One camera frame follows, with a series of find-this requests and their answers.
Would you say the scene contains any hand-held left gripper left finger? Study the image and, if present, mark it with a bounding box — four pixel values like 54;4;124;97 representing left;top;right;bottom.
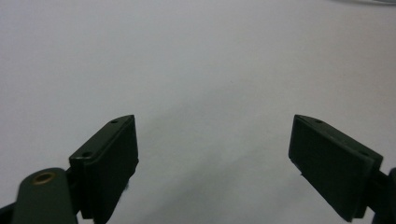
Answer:
68;114;140;224

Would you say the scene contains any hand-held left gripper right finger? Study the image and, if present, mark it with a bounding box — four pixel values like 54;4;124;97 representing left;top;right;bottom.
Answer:
288;114;384;223

